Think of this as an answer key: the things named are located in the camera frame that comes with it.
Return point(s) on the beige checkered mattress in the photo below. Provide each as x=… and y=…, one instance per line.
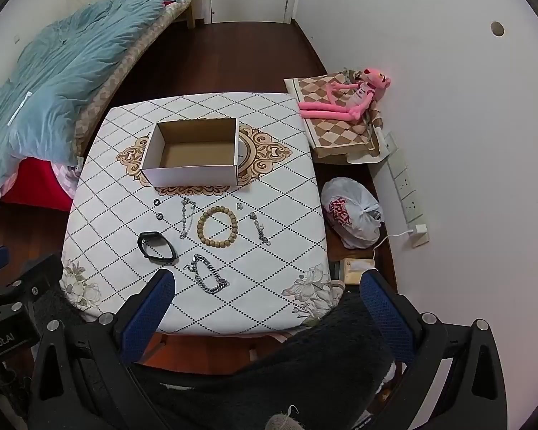
x=116, y=76

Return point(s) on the white power strip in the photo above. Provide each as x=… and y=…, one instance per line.
x=403, y=179

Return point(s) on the small wooden box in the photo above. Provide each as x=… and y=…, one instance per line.
x=358, y=273

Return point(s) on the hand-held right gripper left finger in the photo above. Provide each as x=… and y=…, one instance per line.
x=148, y=318

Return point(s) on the black smart band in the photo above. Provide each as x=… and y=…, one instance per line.
x=143, y=237

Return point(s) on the light blue quilt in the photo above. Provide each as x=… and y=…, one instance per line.
x=62, y=76

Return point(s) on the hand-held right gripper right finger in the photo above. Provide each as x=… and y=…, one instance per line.
x=385, y=318

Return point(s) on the wooden bed frame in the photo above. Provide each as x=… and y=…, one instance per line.
x=190, y=13

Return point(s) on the pink plush toy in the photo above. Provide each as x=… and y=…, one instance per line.
x=358, y=98

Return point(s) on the white plastic bag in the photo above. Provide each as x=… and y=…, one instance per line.
x=354, y=215

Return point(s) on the red cloth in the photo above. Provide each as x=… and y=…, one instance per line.
x=31, y=183

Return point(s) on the cardboard box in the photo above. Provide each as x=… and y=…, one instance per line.
x=188, y=175

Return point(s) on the black fleece pants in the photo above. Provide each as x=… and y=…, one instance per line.
x=318, y=358

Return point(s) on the beige checkered cushion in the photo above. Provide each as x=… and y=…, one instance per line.
x=336, y=136

